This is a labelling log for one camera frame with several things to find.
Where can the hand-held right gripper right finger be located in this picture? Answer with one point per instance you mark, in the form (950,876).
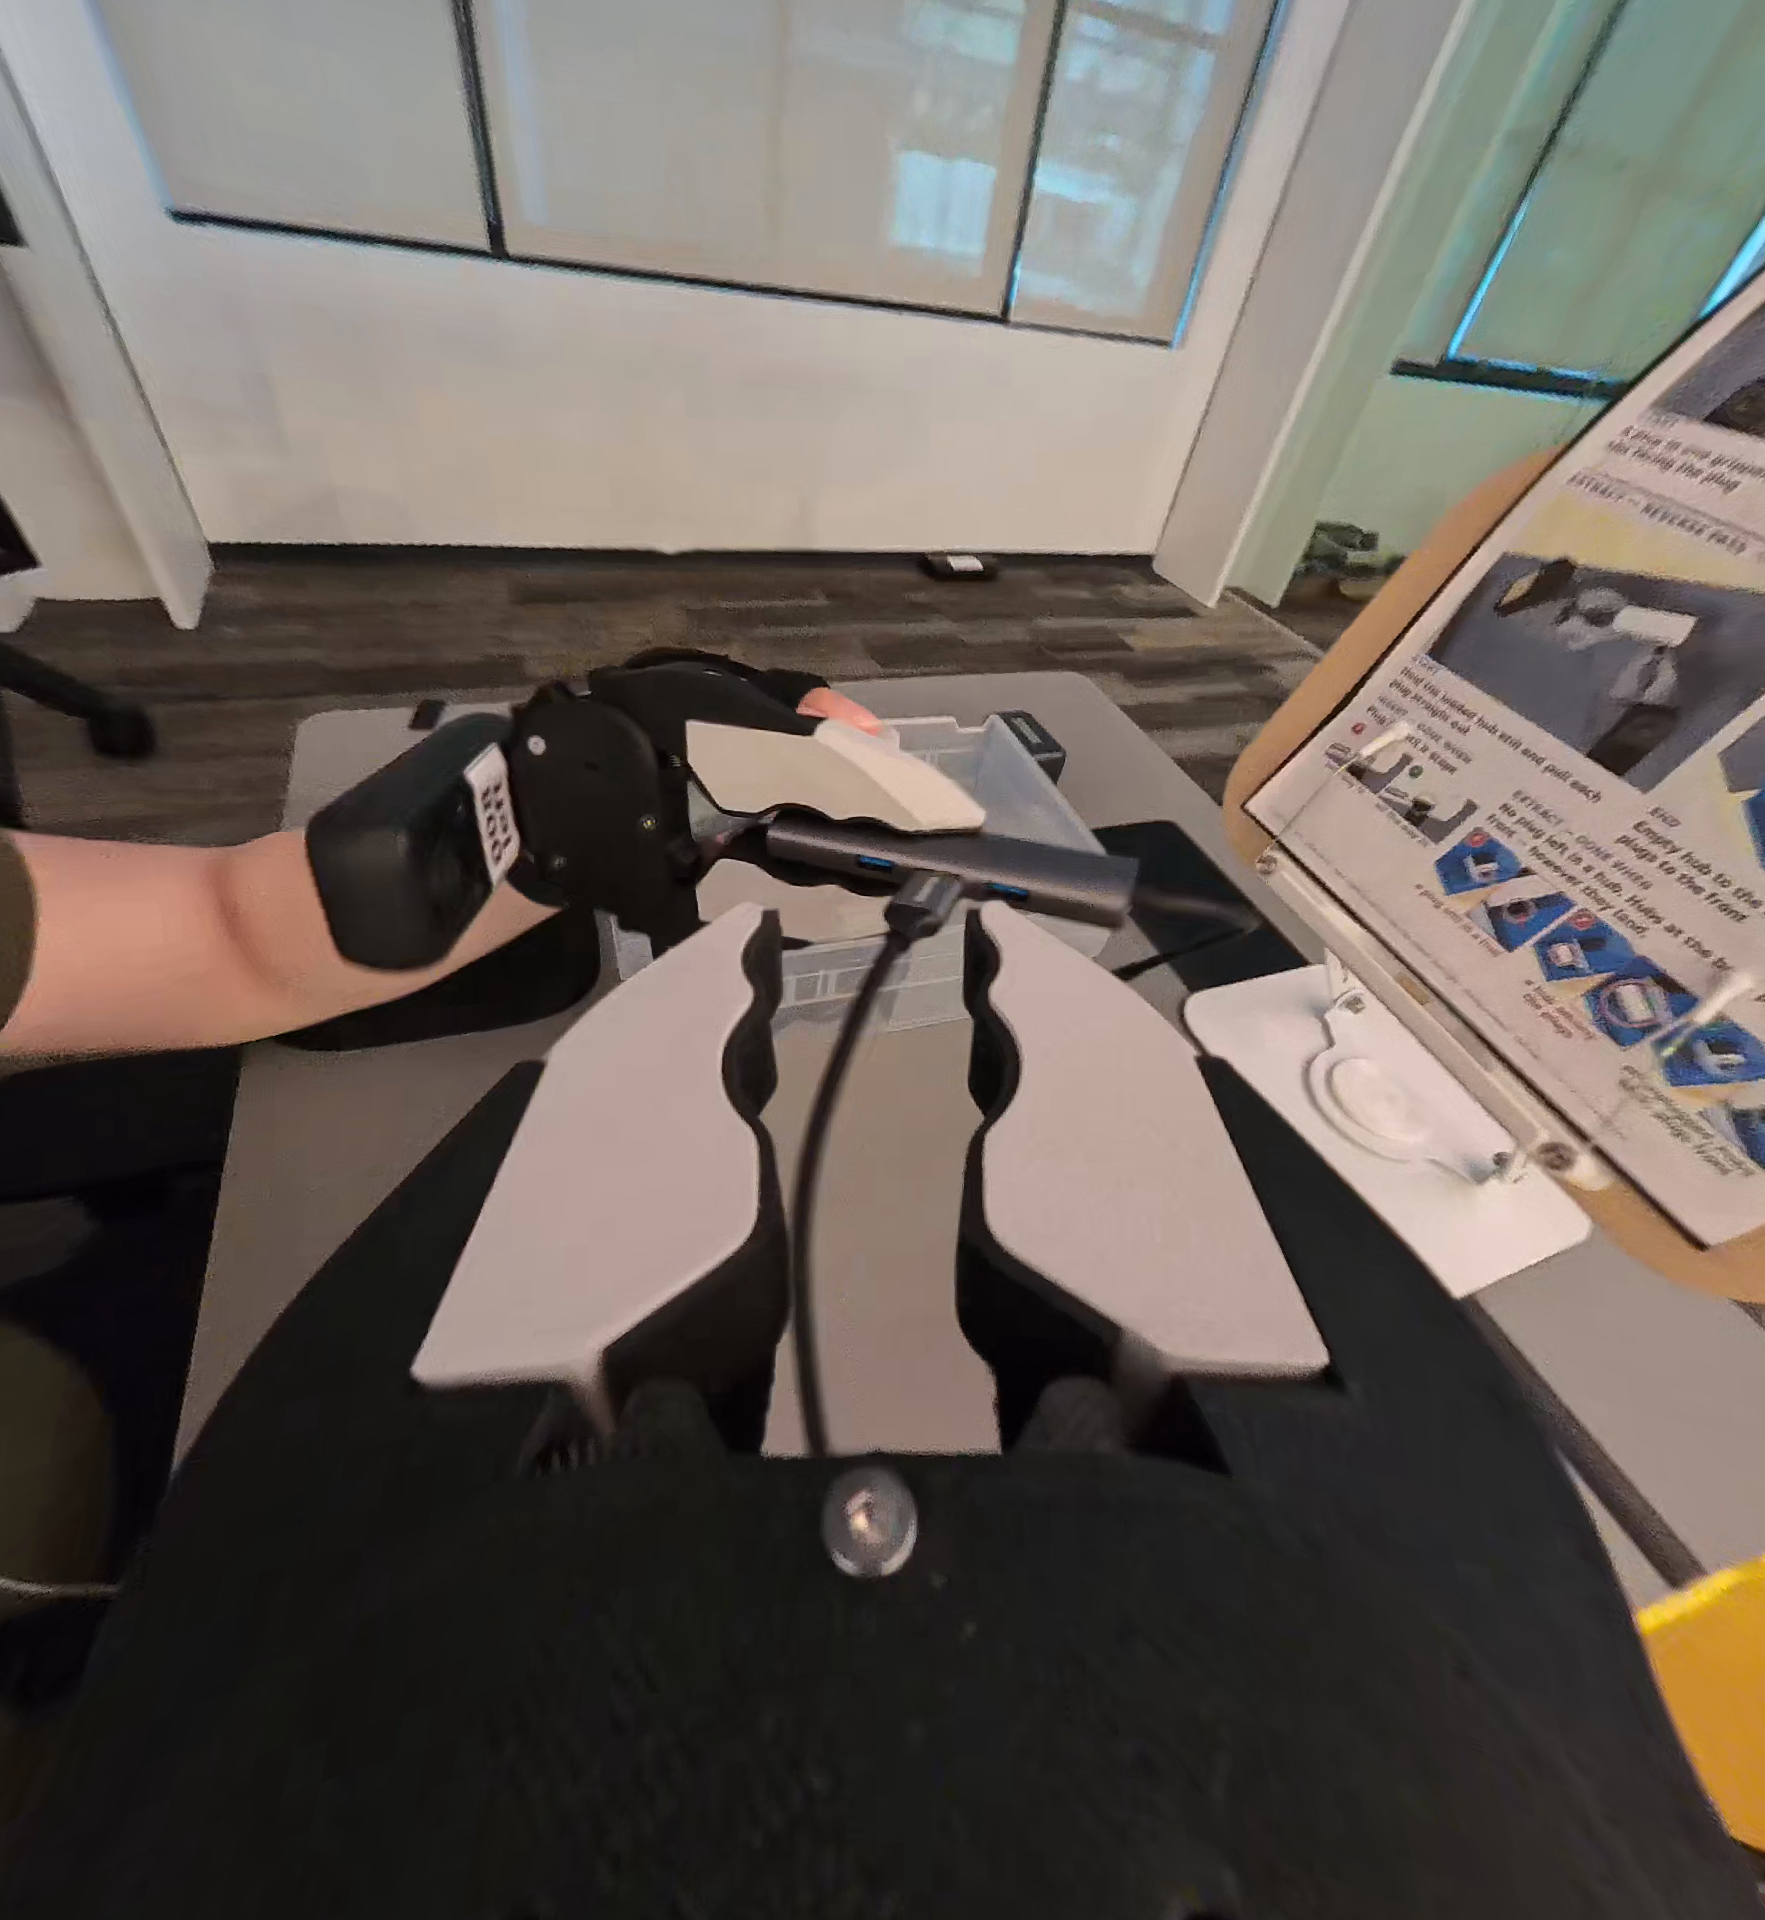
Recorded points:
(1138,1201)

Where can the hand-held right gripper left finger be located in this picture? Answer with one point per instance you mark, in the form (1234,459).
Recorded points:
(598,1201)

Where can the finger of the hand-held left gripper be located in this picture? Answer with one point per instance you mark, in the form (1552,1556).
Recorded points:
(838,775)

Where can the clear plastic bin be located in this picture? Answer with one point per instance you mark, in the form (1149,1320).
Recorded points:
(1034,805)

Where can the slim grey usb hub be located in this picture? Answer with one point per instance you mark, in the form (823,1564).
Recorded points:
(1047,872)

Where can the yellow plastic bin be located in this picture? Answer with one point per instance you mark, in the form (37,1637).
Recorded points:
(1753,1741)

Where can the person's left forearm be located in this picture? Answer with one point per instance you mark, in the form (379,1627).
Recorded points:
(162,929)

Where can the person's left hand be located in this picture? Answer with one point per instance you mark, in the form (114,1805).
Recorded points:
(719,686)

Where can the white stand base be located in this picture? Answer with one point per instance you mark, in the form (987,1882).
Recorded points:
(1333,1156)

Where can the small black floor box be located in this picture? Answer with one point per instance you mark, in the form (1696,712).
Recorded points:
(958,565)

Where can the black flat desk pad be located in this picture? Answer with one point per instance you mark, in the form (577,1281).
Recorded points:
(1199,885)

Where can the instruction sheet on stand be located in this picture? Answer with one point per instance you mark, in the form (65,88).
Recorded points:
(1333,661)

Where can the instruction poster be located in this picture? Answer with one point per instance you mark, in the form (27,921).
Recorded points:
(1634,841)

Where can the large glass window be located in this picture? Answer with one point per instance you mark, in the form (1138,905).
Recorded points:
(762,151)

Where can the narrow glass window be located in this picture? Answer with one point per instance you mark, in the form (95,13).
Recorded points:
(1663,181)

